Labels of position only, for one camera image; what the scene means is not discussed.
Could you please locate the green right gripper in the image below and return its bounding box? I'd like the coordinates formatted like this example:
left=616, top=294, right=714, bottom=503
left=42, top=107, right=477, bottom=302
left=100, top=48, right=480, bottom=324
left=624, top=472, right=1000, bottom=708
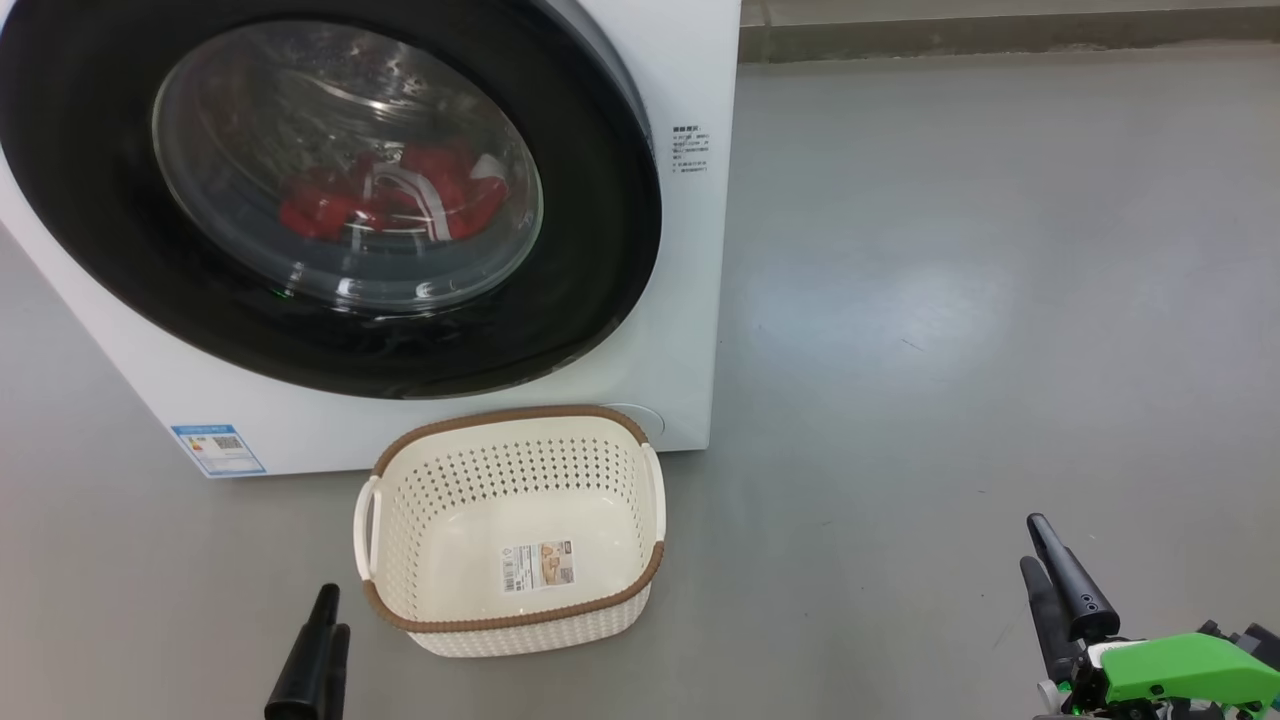
left=1020, top=513, right=1280, bottom=720

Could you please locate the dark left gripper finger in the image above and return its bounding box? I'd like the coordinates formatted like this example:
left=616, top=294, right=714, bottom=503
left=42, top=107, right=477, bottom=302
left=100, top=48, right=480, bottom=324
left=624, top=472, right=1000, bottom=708
left=264, top=584, right=341, bottom=720
left=318, top=624, right=351, bottom=720

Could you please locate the dark washing machine door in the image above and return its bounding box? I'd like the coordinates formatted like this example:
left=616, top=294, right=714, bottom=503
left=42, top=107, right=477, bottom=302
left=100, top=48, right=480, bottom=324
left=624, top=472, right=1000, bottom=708
left=0, top=0, right=663, bottom=399

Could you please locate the red garment with white trim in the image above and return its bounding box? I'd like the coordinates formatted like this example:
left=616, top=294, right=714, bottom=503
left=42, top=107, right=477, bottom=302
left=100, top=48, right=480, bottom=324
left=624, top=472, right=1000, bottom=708
left=278, top=140, right=511, bottom=243

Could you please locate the cream perforated basket brown rim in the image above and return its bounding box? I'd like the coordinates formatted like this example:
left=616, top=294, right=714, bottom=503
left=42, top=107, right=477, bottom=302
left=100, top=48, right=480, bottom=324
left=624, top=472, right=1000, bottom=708
left=353, top=405, right=668, bottom=659

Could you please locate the white front-load washing machine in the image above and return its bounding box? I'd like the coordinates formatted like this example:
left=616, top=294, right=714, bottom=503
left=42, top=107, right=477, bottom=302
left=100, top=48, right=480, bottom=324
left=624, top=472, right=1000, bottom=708
left=0, top=0, right=742, bottom=479

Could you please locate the paper product label sticker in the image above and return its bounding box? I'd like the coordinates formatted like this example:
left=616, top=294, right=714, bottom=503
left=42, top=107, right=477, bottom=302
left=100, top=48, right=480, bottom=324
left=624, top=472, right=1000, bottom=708
left=501, top=541, right=577, bottom=595

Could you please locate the blue energy label sticker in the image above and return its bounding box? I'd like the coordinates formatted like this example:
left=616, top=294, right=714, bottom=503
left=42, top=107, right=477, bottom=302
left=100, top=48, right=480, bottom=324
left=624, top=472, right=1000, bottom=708
left=170, top=424, right=267, bottom=478

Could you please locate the round white filter cover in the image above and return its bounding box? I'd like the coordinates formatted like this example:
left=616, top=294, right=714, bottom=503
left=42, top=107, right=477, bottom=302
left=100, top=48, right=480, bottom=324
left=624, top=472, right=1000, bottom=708
left=600, top=403, right=664, bottom=441

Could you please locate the small printed text label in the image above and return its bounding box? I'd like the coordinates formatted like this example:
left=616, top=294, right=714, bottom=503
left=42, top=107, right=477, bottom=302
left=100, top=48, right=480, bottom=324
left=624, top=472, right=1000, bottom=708
left=672, top=125, right=711, bottom=176

